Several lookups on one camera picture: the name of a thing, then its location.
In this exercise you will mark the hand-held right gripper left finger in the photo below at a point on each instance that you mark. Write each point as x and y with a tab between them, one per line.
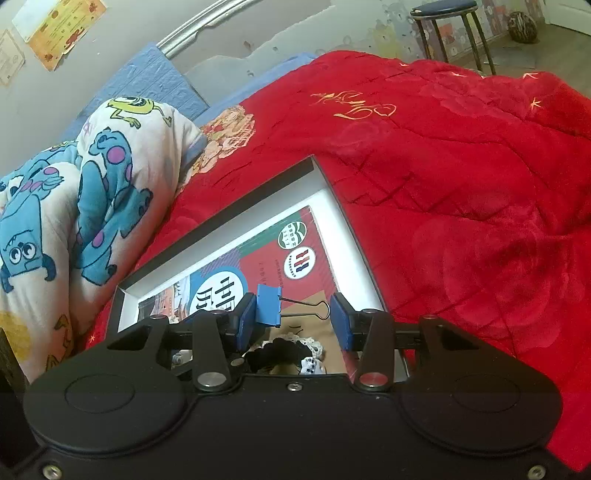
244	323

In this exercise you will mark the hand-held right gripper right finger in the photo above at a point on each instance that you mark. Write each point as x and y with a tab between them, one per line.
341	323

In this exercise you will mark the blue binder clip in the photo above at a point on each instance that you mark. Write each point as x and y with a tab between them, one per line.
268	307

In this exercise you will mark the black lace-trimmed scrunchie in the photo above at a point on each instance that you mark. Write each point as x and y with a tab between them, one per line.
281	350

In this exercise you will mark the shallow black box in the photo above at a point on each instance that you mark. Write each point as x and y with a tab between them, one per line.
277	207

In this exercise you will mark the illustrated book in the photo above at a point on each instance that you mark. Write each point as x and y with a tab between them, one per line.
268	249

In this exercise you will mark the red fleece blanket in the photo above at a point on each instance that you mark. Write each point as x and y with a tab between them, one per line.
461	184

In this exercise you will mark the cartoon monster printed blanket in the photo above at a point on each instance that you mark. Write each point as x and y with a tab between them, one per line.
106	194

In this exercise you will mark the blue bed sheet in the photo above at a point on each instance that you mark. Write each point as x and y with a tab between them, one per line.
300	60

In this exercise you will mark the round metal stool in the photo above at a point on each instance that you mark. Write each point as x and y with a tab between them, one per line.
443	7

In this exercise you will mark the brown patterned ball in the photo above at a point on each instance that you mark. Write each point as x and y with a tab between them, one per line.
524	27

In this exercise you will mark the white door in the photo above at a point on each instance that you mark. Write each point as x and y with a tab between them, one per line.
572	14

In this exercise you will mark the blue foam wall panel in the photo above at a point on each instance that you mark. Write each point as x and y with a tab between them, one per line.
147	78

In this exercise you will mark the silver headboard rail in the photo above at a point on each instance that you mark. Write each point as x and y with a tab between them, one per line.
203	23

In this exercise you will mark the yellow wall certificate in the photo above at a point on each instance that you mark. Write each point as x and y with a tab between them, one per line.
60	32

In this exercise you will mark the pale wall certificate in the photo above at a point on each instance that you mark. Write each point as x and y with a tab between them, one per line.
9	57

